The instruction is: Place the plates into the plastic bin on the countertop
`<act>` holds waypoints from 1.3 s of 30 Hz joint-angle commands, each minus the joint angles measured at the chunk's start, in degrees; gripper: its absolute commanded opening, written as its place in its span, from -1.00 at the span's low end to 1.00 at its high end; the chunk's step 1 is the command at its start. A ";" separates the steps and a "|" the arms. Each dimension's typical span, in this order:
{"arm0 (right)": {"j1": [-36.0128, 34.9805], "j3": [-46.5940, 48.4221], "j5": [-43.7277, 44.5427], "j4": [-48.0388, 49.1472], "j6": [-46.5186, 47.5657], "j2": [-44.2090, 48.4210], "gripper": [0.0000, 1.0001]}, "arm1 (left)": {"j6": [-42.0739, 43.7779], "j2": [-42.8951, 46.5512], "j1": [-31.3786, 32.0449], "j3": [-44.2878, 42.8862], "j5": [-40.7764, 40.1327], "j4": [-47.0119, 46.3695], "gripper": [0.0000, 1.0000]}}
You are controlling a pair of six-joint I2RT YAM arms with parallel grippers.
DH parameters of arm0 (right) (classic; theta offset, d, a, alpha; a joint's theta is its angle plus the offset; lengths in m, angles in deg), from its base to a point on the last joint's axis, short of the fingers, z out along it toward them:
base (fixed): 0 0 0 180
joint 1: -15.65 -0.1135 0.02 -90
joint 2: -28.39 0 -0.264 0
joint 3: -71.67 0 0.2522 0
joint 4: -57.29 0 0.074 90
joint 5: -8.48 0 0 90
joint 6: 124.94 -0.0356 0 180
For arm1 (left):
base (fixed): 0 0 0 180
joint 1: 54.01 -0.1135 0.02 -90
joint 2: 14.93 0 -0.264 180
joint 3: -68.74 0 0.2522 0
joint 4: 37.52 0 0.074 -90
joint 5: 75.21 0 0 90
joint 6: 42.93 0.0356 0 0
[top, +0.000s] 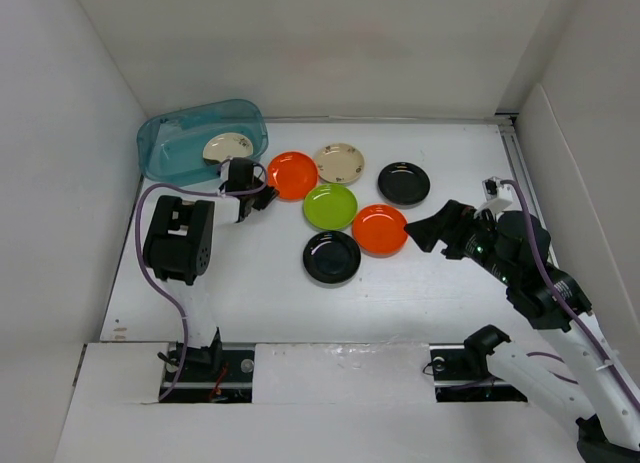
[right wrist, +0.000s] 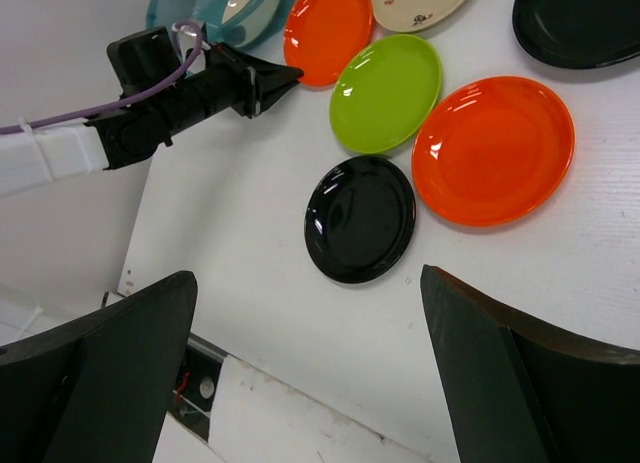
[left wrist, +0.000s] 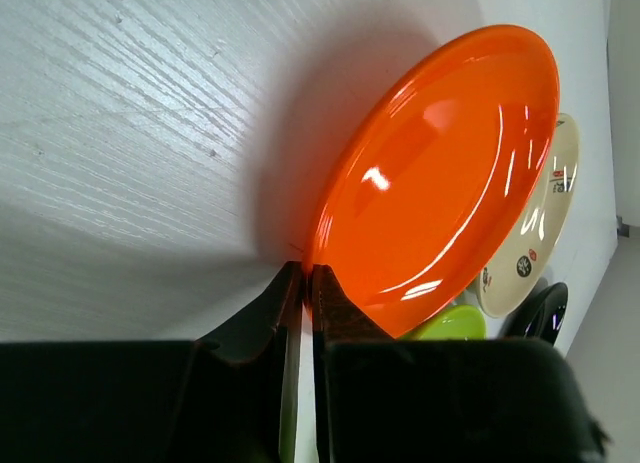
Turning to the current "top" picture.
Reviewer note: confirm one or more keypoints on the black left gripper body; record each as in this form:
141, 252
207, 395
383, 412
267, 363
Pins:
257, 183

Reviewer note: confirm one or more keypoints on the green plate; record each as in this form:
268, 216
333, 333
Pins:
330, 207

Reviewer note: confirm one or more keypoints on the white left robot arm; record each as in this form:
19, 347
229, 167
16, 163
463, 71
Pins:
173, 232

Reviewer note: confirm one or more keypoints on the orange plate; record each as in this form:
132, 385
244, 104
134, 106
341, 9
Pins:
293, 174
379, 230

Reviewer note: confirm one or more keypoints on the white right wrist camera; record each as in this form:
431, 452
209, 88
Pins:
498, 198

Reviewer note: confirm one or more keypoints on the black plate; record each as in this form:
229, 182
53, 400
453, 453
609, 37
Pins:
404, 183
331, 257

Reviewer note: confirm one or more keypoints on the black plate back right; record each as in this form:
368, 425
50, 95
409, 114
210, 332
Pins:
404, 183

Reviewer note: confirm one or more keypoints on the teal plastic bin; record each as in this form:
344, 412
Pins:
171, 146

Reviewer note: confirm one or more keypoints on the black plate front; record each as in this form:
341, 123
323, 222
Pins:
331, 257

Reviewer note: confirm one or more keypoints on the beige floral plate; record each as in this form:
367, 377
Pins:
339, 163
227, 146

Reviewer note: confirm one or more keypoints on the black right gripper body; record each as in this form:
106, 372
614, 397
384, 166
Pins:
472, 239

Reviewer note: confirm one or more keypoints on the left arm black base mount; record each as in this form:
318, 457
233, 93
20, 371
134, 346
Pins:
221, 373

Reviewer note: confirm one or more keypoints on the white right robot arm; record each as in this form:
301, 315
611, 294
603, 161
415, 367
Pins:
602, 410

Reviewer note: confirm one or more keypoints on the beige floral plate back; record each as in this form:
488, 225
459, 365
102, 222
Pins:
339, 163

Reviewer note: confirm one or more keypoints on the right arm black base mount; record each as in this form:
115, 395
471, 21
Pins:
460, 370

